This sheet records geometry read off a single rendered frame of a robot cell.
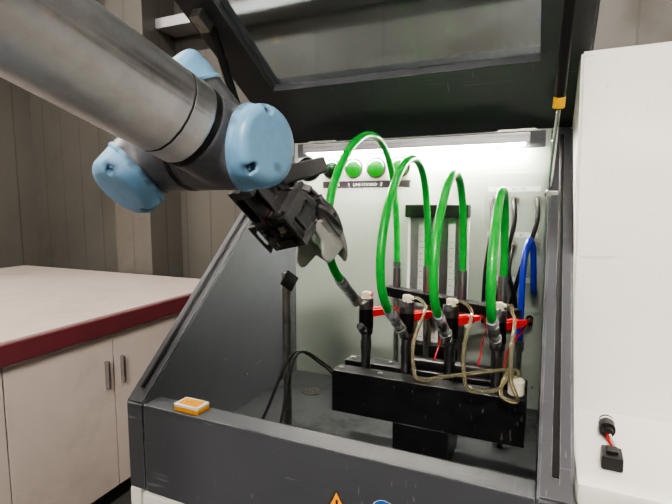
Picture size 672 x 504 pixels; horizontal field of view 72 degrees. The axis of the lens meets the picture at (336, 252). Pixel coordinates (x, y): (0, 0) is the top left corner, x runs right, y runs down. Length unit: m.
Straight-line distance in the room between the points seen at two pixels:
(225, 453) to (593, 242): 0.67
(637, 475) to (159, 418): 0.69
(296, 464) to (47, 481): 1.49
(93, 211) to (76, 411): 2.17
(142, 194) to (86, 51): 0.19
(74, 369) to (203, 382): 1.10
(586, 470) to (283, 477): 0.41
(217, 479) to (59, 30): 0.68
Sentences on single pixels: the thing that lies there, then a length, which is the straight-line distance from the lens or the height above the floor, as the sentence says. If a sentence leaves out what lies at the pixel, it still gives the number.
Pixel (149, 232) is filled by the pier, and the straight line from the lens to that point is 3.20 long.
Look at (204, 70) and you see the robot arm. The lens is 0.58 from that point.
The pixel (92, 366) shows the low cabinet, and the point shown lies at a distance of 2.11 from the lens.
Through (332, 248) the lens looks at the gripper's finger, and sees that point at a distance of 0.68.
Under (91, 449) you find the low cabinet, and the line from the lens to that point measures 2.22.
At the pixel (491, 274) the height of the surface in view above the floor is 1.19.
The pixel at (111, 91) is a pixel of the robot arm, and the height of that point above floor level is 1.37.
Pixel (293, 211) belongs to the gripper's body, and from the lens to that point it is 0.62.
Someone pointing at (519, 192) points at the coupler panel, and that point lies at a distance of 1.10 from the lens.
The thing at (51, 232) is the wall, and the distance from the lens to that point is 4.39.
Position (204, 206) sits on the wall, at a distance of 3.26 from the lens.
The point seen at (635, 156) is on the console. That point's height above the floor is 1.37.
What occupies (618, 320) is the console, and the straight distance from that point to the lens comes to 0.84.
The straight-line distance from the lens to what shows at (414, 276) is 1.11.
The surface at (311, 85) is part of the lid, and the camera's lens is 1.11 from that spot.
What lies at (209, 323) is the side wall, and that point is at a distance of 0.99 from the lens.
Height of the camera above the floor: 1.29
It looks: 6 degrees down
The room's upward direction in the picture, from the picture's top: straight up
